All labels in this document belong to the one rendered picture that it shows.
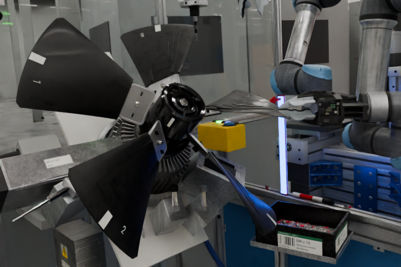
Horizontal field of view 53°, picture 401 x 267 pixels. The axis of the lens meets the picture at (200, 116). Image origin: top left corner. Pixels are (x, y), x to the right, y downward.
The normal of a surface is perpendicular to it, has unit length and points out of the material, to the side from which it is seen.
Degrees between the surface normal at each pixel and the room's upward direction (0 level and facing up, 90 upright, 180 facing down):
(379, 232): 90
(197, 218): 103
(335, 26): 90
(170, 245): 50
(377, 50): 84
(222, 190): 125
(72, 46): 74
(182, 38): 37
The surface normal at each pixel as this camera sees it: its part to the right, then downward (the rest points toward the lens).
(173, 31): -0.05, -0.69
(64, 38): 0.32, -0.21
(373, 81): -0.29, 0.05
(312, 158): 0.63, 0.07
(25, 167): 0.48, -0.59
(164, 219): -0.80, 0.03
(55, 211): -0.58, 0.36
